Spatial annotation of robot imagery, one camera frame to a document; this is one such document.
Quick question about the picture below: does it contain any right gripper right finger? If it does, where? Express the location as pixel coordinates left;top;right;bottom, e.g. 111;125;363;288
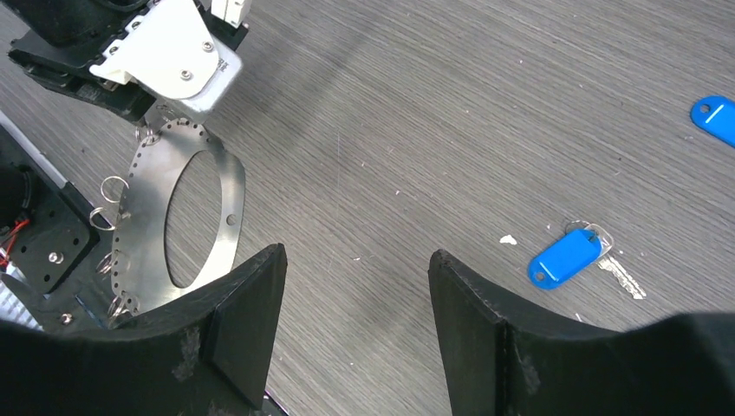
428;250;734;415

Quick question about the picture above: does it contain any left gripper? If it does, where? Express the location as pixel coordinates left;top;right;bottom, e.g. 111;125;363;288
0;0;250;125

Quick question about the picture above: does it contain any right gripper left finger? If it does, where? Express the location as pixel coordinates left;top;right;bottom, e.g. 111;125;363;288
1;244;288;415

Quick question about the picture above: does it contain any large metal keyring disc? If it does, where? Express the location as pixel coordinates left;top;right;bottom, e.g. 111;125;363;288
88;114;248;329

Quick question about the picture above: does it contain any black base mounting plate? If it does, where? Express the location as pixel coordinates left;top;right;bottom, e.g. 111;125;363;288
1;120;133;335

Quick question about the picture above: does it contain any blue key tag far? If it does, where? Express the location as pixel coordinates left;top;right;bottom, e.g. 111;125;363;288
690;95;735;146

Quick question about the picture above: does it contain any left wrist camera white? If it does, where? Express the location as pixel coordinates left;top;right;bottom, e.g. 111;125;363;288
89;0;251;123

